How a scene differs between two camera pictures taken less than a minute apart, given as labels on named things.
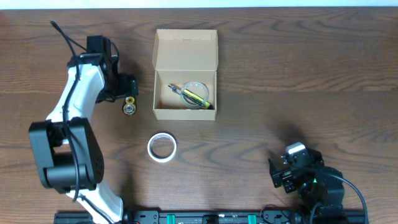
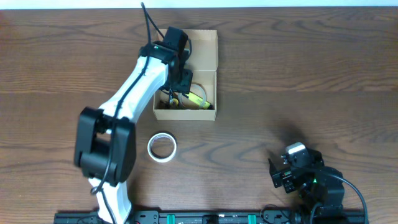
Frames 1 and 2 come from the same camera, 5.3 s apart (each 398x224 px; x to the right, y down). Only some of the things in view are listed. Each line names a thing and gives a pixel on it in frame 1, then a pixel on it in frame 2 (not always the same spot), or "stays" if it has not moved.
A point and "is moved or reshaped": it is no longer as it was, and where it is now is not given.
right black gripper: (285, 176) stays
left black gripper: (128, 84) → (185, 82)
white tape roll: (160, 158) stays
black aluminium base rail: (217, 216) stays
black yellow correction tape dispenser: (129, 106) is moved or reshaped
